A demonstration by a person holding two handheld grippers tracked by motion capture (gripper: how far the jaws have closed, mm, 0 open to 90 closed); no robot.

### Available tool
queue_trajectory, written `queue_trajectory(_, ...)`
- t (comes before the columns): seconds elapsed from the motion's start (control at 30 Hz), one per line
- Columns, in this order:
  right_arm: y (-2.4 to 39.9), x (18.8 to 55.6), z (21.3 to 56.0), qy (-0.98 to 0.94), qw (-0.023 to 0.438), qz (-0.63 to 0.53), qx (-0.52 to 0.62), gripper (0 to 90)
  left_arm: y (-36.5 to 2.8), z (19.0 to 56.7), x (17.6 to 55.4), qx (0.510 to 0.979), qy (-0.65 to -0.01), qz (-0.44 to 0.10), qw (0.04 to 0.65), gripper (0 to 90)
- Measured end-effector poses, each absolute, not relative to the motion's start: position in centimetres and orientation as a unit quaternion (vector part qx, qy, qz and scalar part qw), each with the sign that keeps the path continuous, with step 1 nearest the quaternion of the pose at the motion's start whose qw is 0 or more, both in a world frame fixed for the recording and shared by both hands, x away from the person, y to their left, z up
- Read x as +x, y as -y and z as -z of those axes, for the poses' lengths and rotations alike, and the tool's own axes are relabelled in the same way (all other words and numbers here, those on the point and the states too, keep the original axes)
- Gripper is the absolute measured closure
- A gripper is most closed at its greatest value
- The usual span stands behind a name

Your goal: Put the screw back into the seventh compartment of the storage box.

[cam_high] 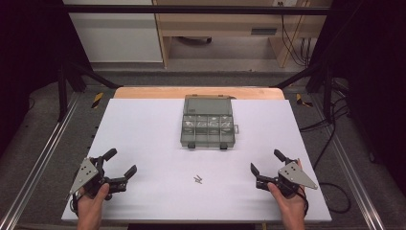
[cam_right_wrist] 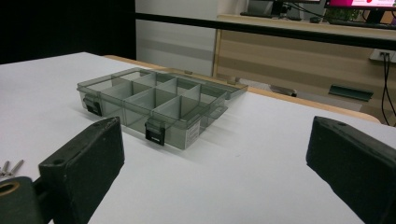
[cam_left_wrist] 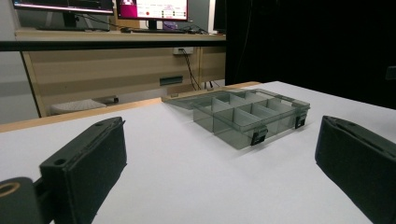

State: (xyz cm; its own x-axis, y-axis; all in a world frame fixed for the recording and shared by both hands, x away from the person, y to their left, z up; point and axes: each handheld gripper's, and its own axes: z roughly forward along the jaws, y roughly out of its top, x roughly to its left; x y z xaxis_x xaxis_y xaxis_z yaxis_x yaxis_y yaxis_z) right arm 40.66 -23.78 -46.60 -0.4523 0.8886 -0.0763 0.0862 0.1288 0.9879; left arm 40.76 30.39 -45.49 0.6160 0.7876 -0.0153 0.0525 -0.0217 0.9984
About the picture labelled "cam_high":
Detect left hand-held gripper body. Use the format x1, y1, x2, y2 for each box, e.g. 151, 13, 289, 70
68, 155, 128, 201

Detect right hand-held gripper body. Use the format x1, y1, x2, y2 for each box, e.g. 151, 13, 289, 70
255, 156, 320, 198

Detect grey transparent compartment box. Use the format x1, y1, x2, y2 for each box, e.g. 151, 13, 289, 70
180, 94, 240, 151

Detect person's left hand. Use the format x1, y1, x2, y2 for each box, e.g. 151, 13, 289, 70
76, 182, 111, 219

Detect person's right hand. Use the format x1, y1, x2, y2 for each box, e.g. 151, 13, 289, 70
267, 181, 309, 219

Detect white board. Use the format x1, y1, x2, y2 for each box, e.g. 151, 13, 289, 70
60, 98, 333, 223

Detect heap of small metal parts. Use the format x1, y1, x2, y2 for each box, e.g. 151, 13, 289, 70
220, 116, 234, 132
195, 116, 209, 133
183, 116, 195, 133
209, 116, 220, 133

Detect yellow black tape strip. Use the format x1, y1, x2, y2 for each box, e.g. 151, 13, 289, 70
295, 93, 314, 108
91, 91, 105, 109

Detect black metal stand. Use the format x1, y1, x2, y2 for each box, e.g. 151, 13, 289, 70
270, 60, 335, 122
56, 59, 124, 123

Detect white cabinet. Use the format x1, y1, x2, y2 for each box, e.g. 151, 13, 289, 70
62, 0, 164, 64

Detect black curtain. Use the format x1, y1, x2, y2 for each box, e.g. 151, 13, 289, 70
0, 0, 94, 157
309, 0, 406, 195

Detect grey label plate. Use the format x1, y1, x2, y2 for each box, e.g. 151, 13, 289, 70
250, 27, 279, 36

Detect light wooden desk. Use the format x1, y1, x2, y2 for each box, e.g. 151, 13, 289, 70
151, 0, 333, 69

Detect right hand-held gripper cable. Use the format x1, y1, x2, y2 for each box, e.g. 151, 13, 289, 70
298, 186, 310, 217

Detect hand-held gripper cable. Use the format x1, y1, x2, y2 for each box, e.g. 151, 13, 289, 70
70, 191, 80, 217
298, 186, 310, 217

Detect left hand-held gripper cable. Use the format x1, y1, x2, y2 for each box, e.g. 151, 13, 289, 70
70, 191, 80, 217

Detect aluminium rail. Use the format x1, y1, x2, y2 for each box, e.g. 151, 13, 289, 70
310, 95, 388, 230
0, 91, 82, 230

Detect looped black floor cable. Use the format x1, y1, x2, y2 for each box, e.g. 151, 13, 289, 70
314, 181, 352, 215

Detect black floor cables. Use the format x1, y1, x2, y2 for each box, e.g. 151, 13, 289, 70
298, 79, 352, 171

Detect hanging black cables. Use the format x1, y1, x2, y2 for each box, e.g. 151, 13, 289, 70
279, 1, 312, 68

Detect black metal frame bar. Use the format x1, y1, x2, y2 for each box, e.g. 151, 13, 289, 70
61, 4, 331, 16

